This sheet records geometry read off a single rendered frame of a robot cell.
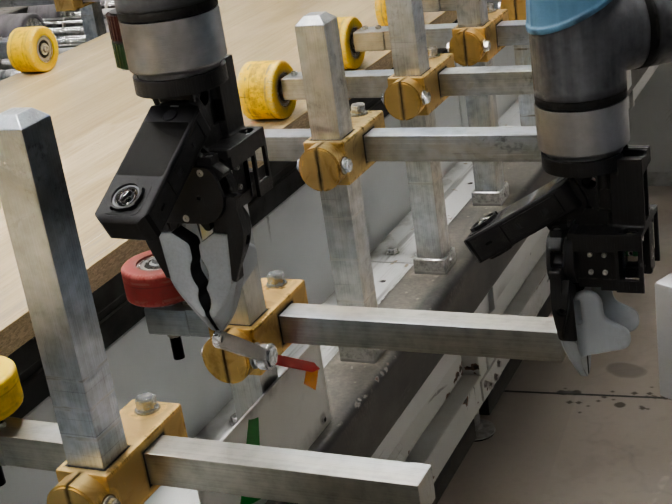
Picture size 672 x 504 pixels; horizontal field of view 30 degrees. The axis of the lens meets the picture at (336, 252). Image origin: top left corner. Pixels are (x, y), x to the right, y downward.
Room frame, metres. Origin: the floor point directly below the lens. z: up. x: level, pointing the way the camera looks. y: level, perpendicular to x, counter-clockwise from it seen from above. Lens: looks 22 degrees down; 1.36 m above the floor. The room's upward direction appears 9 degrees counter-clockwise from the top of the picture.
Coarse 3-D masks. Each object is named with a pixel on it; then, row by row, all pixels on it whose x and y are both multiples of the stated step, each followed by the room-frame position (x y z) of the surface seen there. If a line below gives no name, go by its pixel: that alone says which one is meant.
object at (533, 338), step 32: (160, 320) 1.17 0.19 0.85; (192, 320) 1.16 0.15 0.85; (288, 320) 1.11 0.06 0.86; (320, 320) 1.09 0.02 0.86; (352, 320) 1.08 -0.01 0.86; (384, 320) 1.07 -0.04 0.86; (416, 320) 1.06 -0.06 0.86; (448, 320) 1.05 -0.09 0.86; (480, 320) 1.04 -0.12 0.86; (512, 320) 1.03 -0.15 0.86; (544, 320) 1.02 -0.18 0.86; (448, 352) 1.04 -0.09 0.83; (480, 352) 1.02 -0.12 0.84; (512, 352) 1.01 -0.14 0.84; (544, 352) 0.99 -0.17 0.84
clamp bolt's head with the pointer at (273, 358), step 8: (272, 352) 1.05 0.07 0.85; (272, 360) 1.05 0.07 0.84; (280, 360) 1.09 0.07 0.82; (288, 360) 1.11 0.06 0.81; (296, 360) 1.12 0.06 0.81; (304, 360) 1.14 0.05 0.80; (256, 368) 1.06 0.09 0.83; (296, 368) 1.12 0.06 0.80; (304, 368) 1.13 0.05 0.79; (312, 368) 1.15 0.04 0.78
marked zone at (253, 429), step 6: (252, 420) 1.04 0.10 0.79; (258, 420) 1.05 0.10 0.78; (252, 426) 1.04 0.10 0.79; (258, 426) 1.05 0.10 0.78; (252, 432) 1.04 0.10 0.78; (258, 432) 1.05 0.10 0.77; (252, 438) 1.04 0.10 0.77; (258, 438) 1.05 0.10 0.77; (252, 444) 1.03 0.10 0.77; (258, 444) 1.04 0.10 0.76; (246, 498) 1.01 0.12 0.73; (252, 498) 1.02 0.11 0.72; (258, 498) 1.03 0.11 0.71
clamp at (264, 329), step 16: (272, 288) 1.16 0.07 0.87; (288, 288) 1.15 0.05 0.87; (304, 288) 1.17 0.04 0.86; (272, 304) 1.12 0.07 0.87; (288, 304) 1.13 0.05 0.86; (256, 320) 1.09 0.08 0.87; (272, 320) 1.10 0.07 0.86; (240, 336) 1.07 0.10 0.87; (256, 336) 1.07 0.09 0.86; (272, 336) 1.10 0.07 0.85; (208, 352) 1.07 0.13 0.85; (224, 352) 1.06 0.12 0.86; (208, 368) 1.07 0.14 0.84; (224, 368) 1.06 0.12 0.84; (240, 368) 1.06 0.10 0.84
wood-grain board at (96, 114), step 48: (240, 0) 2.65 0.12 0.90; (288, 0) 2.56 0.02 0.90; (336, 0) 2.48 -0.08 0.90; (96, 48) 2.37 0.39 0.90; (240, 48) 2.17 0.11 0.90; (288, 48) 2.12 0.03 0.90; (0, 96) 2.08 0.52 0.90; (48, 96) 2.03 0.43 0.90; (96, 96) 1.98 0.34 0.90; (96, 144) 1.69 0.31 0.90; (96, 192) 1.47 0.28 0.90; (0, 240) 1.34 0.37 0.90; (96, 240) 1.30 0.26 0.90; (144, 240) 1.31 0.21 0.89; (0, 288) 1.20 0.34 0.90; (96, 288) 1.22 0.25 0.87; (0, 336) 1.08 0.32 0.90
